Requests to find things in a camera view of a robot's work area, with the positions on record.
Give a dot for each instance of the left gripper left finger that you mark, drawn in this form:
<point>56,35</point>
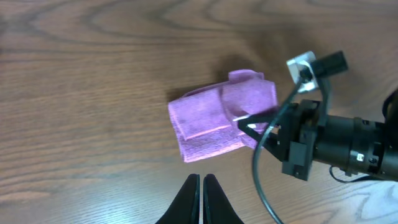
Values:
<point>185,208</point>

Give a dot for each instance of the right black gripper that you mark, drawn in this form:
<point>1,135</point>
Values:
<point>326,140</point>

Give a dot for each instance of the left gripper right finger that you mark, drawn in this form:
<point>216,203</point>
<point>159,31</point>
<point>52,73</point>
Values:
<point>216,206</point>

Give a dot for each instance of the purple microfiber cloth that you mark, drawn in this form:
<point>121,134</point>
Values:
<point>205,120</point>

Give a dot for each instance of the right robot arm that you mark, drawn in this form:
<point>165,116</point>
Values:
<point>389,111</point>

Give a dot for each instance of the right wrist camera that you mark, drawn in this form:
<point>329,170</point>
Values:
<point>309,69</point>

